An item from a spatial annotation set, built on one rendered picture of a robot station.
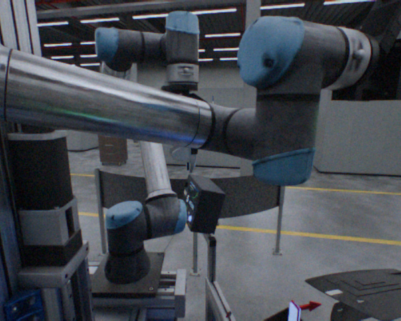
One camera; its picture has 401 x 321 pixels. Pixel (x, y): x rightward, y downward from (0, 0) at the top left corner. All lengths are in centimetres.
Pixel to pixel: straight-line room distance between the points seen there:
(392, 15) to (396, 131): 679
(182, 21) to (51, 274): 59
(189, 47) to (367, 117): 648
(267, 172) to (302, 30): 16
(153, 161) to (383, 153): 659
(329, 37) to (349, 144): 658
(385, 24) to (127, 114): 36
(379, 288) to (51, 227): 71
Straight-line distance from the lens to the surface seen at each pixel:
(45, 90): 30
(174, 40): 62
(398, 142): 728
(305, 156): 32
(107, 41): 67
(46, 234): 62
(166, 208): 85
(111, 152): 721
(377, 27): 46
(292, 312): 62
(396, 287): 76
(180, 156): 61
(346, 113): 680
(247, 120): 35
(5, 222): 61
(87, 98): 31
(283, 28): 30
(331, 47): 34
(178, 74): 60
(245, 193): 247
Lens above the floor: 158
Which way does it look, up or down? 13 degrees down
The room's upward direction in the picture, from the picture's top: straight up
